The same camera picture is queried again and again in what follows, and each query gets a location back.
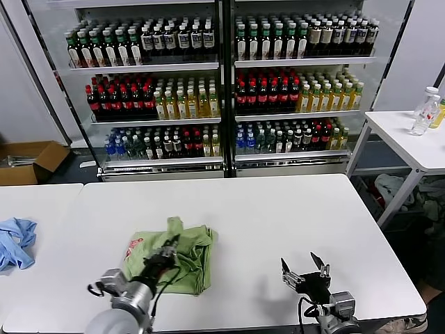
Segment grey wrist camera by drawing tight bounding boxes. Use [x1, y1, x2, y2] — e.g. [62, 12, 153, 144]
[99, 268, 128, 296]
[328, 291, 355, 319]

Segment glass beverage display cabinet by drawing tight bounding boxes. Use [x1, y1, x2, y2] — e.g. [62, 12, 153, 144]
[21, 0, 416, 184]

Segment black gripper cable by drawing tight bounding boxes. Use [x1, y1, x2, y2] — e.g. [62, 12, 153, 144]
[298, 295, 323, 334]
[149, 259, 184, 330]

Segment red item under table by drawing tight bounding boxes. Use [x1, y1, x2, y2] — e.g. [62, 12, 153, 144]
[366, 179, 383, 209]

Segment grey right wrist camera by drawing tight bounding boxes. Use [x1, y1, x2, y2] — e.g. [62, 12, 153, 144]
[328, 291, 355, 319]

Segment crumpled light blue garment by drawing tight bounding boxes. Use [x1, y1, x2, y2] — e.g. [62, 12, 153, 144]
[0, 217, 38, 271]

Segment yellow drink bottle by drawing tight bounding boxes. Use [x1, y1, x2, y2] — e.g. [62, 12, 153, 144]
[428, 98, 445, 130]

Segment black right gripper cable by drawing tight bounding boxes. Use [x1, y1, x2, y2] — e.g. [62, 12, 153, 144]
[298, 295, 323, 334]

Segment pale cloth pile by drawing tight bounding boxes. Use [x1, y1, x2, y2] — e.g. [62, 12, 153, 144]
[373, 173, 416, 209]

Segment open cardboard box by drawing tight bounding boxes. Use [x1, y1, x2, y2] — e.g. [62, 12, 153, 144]
[0, 140, 72, 186]

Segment white green sneaker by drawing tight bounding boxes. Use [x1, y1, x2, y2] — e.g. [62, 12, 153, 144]
[378, 312, 429, 334]

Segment clear bottle white cap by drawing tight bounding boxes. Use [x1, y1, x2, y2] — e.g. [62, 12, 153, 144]
[412, 86, 440, 119]

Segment yellow tea bottle green label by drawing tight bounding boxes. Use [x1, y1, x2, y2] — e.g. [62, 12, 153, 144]
[154, 90, 166, 120]
[298, 85, 310, 113]
[197, 88, 209, 118]
[309, 84, 321, 113]
[350, 81, 364, 111]
[186, 89, 198, 119]
[330, 83, 342, 112]
[175, 90, 187, 120]
[208, 88, 220, 118]
[165, 90, 177, 120]
[341, 82, 353, 111]
[319, 83, 331, 112]

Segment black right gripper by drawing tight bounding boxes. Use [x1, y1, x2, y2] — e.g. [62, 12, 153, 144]
[280, 251, 332, 305]

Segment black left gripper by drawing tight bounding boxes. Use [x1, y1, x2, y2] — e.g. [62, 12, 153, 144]
[133, 234, 182, 288]

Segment white side table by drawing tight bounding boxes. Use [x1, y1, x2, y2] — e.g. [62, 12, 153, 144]
[346, 110, 445, 229]

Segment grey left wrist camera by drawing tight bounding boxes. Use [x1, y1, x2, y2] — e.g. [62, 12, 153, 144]
[99, 268, 128, 296]

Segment dark bottle beige label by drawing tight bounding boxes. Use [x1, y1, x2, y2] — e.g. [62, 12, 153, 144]
[320, 22, 333, 56]
[308, 22, 321, 56]

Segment person leg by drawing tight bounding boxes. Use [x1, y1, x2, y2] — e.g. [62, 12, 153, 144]
[416, 264, 445, 307]

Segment light green polo shirt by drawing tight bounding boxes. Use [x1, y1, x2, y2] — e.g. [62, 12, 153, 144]
[122, 216, 219, 296]

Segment dark bottle blue white label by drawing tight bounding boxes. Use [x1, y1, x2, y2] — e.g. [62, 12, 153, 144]
[190, 24, 203, 56]
[163, 25, 176, 57]
[202, 23, 216, 56]
[177, 24, 191, 57]
[152, 26, 165, 58]
[366, 19, 380, 55]
[355, 20, 369, 55]
[332, 21, 345, 56]
[343, 21, 357, 56]
[140, 26, 154, 58]

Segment silver metal bars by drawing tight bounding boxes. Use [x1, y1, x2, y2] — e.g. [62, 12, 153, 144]
[5, 155, 36, 168]

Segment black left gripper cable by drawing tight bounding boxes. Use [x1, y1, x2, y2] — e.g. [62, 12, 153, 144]
[149, 259, 184, 330]

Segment clear bottle red label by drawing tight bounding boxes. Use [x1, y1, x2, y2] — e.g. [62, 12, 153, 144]
[410, 94, 442, 136]

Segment grey green cloth pile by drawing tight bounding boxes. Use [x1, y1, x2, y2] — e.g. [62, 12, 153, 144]
[416, 177, 445, 222]

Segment green cap white label bottle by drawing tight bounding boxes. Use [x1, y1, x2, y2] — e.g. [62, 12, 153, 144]
[247, 25, 260, 61]
[127, 29, 143, 65]
[284, 23, 297, 59]
[66, 34, 81, 69]
[272, 24, 285, 60]
[297, 23, 309, 58]
[115, 30, 131, 66]
[102, 31, 118, 67]
[89, 32, 105, 67]
[234, 26, 248, 61]
[259, 24, 273, 60]
[78, 33, 93, 68]

